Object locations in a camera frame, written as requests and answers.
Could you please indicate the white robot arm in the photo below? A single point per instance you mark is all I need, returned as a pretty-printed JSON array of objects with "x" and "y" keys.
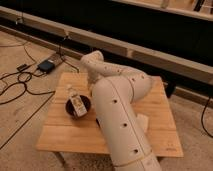
[{"x": 115, "y": 87}]

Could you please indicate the white plastic bottle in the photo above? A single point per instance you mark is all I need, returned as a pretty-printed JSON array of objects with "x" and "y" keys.
[{"x": 75, "y": 104}]

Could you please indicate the dark brown bowl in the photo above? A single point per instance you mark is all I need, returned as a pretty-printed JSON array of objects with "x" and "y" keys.
[{"x": 86, "y": 102}]

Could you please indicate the white sponge block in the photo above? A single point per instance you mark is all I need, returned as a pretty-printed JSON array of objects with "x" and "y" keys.
[{"x": 143, "y": 121}]

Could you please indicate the dark blue power box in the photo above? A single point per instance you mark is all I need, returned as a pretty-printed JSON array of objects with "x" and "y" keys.
[{"x": 46, "y": 66}]

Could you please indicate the wooden table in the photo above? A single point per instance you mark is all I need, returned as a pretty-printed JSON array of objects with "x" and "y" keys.
[{"x": 61, "y": 133}]

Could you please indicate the small black adapter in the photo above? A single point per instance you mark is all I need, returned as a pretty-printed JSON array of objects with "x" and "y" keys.
[{"x": 23, "y": 67}]

